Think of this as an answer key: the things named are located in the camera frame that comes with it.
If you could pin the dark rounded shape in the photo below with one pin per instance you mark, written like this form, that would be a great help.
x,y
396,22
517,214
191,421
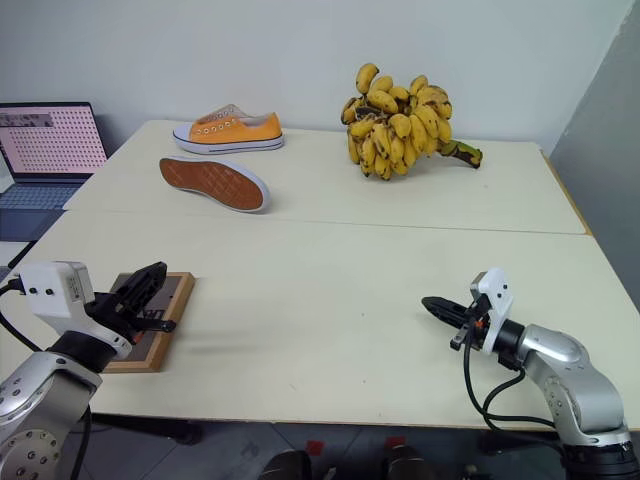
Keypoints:
x,y
287,467
407,465

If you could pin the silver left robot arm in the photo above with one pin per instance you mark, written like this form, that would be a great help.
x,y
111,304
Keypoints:
x,y
35,400

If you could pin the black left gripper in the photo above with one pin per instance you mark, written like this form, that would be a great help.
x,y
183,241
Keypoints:
x,y
112,312

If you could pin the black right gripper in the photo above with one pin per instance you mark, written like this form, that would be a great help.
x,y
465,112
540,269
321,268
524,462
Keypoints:
x,y
475,325

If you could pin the yellow banana bunch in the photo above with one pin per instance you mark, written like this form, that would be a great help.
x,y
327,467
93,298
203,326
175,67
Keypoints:
x,y
395,130

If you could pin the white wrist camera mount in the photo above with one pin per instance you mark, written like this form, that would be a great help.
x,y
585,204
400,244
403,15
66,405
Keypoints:
x,y
47,290
497,300

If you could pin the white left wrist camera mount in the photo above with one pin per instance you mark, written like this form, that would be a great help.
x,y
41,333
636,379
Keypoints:
x,y
47,290

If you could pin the open laptop computer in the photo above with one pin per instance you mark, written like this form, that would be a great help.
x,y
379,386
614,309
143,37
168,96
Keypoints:
x,y
50,145

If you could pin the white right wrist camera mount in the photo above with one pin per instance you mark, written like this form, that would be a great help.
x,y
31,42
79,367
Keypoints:
x,y
497,300

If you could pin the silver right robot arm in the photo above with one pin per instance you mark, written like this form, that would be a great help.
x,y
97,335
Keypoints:
x,y
575,380

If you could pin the orange canvas sneaker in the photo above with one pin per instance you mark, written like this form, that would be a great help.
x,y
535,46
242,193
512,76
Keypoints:
x,y
235,132
215,185

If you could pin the wooden framed board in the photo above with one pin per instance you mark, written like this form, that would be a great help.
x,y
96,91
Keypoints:
x,y
165,320

